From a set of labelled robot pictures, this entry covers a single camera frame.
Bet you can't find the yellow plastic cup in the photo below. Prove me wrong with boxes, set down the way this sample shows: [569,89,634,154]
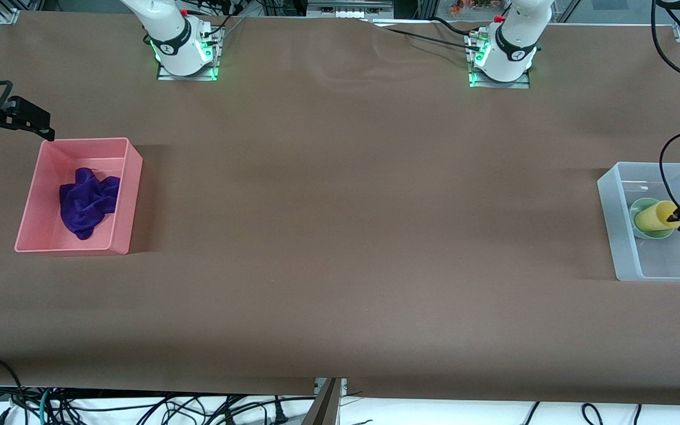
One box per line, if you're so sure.
[634,201,680,232]

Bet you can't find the green ceramic bowl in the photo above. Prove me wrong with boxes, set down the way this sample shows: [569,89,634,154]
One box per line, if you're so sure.
[629,198,677,240]

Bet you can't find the purple microfibre cloth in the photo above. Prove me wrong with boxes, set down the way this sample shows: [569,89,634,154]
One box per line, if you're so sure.
[58,167,121,241]

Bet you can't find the clear plastic bin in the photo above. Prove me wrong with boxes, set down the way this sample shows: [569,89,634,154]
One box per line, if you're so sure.
[597,162,680,282]

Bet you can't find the pink plastic bin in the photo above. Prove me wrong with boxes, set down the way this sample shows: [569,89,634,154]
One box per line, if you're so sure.
[14,138,143,256]

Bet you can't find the white power strip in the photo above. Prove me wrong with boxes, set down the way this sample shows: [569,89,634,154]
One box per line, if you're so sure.
[308,0,394,18]

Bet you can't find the brown table cover sheet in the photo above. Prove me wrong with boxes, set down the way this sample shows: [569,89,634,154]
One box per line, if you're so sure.
[0,12,680,405]

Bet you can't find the wooden board edge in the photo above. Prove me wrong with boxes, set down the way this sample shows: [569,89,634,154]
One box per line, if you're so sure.
[303,378,342,425]

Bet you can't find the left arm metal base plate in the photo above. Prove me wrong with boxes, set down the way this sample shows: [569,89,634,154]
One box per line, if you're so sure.
[467,32,531,89]

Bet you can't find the black base power cable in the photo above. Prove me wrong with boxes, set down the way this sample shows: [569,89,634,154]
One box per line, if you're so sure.
[361,17,482,51]

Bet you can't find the black floor cable tangle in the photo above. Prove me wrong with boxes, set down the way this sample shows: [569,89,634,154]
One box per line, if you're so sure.
[51,393,293,425]

